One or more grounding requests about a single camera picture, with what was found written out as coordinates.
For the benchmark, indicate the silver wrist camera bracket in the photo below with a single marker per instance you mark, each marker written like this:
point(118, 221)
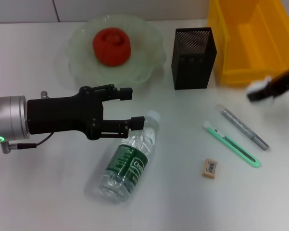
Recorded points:
point(44, 94)

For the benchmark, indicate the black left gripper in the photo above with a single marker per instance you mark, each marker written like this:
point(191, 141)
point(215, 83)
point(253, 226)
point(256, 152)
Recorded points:
point(62, 113)

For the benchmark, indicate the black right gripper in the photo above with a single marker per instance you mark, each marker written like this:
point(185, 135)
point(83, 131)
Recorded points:
point(287, 79)

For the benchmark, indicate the yellow plastic bin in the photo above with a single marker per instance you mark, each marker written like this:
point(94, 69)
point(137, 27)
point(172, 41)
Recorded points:
point(255, 48)

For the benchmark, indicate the silver pen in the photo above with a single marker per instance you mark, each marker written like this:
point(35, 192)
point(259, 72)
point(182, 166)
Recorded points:
point(242, 126)

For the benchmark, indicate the black mesh pen holder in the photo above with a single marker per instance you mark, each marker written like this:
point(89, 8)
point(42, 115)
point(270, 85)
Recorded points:
point(190, 72)

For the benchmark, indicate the clear water bottle green label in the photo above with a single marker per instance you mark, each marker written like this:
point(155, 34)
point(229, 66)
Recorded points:
point(129, 163)

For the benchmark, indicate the green glass fruit plate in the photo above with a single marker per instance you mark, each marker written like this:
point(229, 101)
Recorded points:
point(144, 60)

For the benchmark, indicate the white paper ball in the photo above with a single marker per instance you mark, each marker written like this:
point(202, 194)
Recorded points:
point(253, 86)

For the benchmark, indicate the green utility knife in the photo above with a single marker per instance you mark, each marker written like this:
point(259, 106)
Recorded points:
point(230, 142)

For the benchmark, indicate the beige eraser with barcode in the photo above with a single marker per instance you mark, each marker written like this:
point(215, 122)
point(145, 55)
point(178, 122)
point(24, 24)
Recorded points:
point(209, 168)

